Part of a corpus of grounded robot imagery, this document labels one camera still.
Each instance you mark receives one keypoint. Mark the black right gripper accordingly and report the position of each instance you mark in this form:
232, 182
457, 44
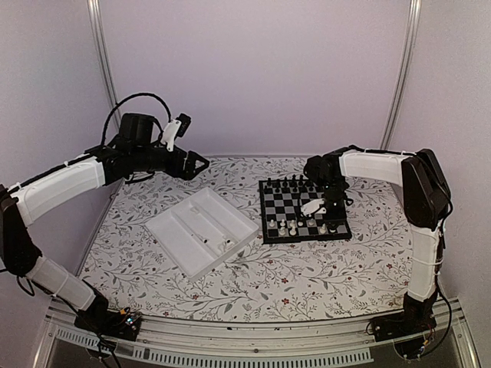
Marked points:
339, 217

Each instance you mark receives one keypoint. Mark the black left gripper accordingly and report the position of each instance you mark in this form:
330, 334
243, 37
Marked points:
188, 172

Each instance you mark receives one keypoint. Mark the black and silver chessboard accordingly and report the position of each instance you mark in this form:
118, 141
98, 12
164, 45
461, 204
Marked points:
293, 210

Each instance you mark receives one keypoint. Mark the white plastic tray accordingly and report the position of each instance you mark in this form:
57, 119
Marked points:
205, 214

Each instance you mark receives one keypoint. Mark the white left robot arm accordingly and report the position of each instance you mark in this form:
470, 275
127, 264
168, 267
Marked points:
44, 220

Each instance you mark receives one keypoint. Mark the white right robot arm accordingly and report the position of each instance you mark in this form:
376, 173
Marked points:
426, 200

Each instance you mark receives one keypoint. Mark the black chess pawns row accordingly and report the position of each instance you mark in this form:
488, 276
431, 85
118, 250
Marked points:
290, 189

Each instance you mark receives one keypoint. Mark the black chess pieces back row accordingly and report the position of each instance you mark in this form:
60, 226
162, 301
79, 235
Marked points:
294, 180

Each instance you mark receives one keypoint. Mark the floral patterned table mat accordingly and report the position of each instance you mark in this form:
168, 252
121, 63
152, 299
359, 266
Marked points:
260, 283

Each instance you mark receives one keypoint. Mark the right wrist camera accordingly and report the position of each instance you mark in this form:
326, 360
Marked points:
315, 206

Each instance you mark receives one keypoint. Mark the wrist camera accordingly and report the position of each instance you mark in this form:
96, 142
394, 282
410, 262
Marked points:
176, 128
315, 206

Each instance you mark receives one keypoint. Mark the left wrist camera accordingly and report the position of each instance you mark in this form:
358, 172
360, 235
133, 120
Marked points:
176, 128

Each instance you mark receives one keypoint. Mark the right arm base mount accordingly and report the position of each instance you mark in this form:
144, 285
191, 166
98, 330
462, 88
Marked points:
416, 318

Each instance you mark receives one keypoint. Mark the front aluminium rail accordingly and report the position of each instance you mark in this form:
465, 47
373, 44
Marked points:
341, 342

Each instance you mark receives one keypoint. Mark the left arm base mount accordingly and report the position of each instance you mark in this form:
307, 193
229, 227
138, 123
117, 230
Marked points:
123, 324

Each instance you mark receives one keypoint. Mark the left aluminium frame post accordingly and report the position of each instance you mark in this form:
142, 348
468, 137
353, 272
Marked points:
97, 29

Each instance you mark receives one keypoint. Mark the aluminium frame post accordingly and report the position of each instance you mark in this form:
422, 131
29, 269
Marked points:
97, 29
410, 40

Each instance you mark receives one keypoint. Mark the right aluminium frame post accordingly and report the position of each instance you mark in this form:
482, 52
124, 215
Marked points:
410, 40

